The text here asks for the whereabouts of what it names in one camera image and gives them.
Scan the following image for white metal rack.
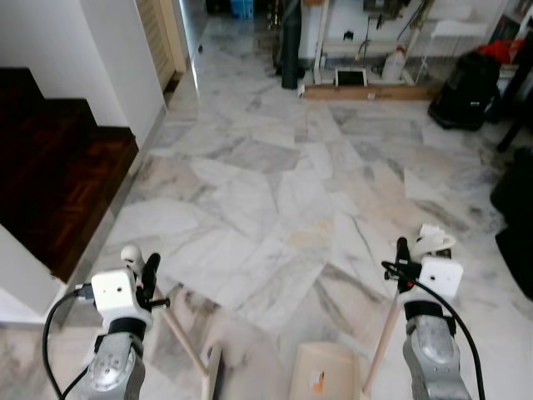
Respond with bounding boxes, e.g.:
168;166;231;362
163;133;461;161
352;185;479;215
313;0;438;85

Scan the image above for black bag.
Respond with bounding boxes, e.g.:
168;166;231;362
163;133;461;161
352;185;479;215
428;51;503;131

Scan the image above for white plastic jug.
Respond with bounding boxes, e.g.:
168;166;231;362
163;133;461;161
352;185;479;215
381;45;410;83

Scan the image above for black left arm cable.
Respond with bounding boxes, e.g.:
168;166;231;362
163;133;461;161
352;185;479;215
42;284;94;400

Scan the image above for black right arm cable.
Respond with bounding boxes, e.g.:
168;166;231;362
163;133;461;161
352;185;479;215
381;261;486;400

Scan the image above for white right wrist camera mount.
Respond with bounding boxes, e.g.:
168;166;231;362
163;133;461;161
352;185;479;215
418;257;464;301

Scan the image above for beige long-handled dustpan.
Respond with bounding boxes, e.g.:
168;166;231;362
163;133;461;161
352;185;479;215
289;232;458;400

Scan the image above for blue plastic crate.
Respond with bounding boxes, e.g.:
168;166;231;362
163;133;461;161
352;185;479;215
230;0;256;20

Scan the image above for black table leg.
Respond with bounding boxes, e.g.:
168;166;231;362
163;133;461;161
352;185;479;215
497;33;533;153

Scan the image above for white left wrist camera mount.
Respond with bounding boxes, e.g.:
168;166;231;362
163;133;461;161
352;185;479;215
91;268;153;328

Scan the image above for long wooden plank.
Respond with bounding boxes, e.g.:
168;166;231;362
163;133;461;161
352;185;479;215
303;82;443;102

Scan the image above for white paper scrap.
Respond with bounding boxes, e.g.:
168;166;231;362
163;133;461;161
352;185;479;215
419;222;451;243

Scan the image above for dark wooden stairs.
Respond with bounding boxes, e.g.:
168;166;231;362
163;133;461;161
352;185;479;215
0;67;139;282

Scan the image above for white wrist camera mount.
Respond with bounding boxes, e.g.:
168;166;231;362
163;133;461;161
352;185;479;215
418;257;464;301
91;268;153;328

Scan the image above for white framed tablet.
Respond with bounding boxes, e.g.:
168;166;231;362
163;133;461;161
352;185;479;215
334;69;368;88

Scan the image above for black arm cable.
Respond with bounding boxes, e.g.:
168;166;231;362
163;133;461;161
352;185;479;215
42;284;94;400
381;261;486;400

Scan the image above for red cloth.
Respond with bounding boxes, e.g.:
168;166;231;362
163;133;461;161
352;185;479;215
478;37;527;65

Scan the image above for louvred wooden door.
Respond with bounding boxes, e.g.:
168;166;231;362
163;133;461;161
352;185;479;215
137;0;190;92

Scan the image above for black chair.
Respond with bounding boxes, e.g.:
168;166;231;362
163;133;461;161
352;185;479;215
490;148;533;299

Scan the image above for tall black tube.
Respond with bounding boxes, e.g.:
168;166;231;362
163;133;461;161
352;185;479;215
281;0;306;91

